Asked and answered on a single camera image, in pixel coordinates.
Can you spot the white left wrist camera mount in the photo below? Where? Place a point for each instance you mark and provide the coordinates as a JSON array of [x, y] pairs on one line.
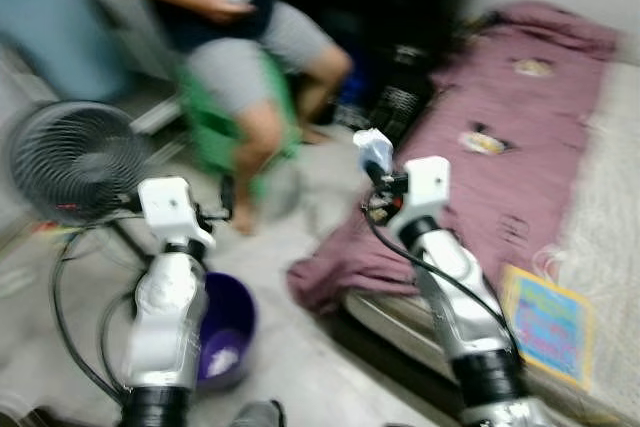
[[165, 202]]

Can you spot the light blue cushion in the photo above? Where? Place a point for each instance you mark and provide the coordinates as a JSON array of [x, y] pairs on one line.
[[60, 37]]

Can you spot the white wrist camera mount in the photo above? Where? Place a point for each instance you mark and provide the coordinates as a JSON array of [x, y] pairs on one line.
[[165, 202], [425, 187]]

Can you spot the white quilted mattress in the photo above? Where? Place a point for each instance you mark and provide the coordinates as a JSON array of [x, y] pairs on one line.
[[610, 197]]

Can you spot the white blue wrapper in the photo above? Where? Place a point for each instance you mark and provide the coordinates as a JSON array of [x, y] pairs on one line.
[[375, 147]]

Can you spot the silver robot left leg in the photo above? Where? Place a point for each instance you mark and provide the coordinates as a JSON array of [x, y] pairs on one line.
[[258, 415]]

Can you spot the white crumpled paper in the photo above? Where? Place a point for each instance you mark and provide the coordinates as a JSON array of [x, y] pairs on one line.
[[222, 359]]

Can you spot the mauve cartoon print blanket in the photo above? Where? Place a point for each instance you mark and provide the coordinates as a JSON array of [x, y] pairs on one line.
[[500, 147]]

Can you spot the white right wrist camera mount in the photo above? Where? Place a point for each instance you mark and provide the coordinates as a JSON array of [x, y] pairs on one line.
[[425, 187]]

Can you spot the colourful children's book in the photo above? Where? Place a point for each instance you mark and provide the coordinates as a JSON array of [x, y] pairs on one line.
[[548, 327]]

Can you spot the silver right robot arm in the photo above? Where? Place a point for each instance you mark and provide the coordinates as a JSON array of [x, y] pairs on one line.
[[450, 277]]

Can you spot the purple plastic bucket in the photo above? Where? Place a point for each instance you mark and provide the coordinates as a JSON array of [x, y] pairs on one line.
[[235, 317]]

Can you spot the green plastic stool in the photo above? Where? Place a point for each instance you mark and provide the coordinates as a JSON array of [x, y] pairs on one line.
[[215, 132]]

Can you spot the black bag white print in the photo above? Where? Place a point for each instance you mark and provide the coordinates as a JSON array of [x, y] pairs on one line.
[[405, 97]]

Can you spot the large black bag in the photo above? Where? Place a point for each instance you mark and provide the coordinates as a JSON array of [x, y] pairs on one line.
[[420, 7]]

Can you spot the black round floor fan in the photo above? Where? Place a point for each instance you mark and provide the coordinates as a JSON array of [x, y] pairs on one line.
[[70, 162]]

